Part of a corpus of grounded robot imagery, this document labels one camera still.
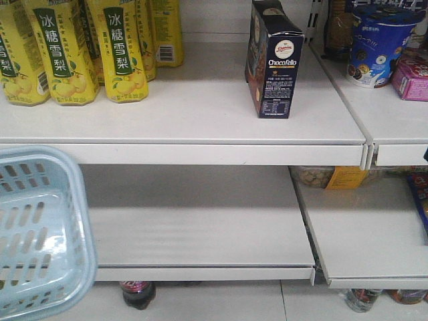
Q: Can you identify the dark bottle under shelf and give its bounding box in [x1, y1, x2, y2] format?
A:
[344, 288, 383, 313]

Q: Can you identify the yellow pear drink bottle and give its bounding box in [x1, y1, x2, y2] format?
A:
[135, 0, 156, 81]
[23, 1, 99, 106]
[1, 1, 50, 106]
[150, 0, 184, 68]
[87, 0, 148, 103]

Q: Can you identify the blue Oreo cookie tub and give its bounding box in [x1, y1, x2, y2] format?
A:
[346, 4, 424, 88]

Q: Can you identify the light blue shopping basket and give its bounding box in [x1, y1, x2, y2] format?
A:
[1, 145, 98, 320]

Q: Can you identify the brown bottle under shelf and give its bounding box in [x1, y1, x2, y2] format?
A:
[387, 289, 427, 305]

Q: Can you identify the dark cookie package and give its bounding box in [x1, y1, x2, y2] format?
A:
[324, 0, 354, 61]

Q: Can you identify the dark blue Chocofello cookie box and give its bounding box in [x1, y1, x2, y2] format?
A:
[245, 1, 304, 119]

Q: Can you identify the yellow labelled biscuit pack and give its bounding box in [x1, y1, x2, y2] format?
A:
[291, 166, 369, 190]

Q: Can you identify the pink snack box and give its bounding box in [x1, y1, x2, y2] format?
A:
[391, 49, 427, 102]

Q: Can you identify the dark cola bottle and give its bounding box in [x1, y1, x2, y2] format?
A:
[119, 281, 156, 310]

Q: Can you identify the white supermarket shelf unit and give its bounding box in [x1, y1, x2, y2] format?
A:
[1, 1, 427, 289]

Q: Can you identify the blue red snack pack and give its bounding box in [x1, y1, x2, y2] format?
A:
[407, 173, 427, 232]

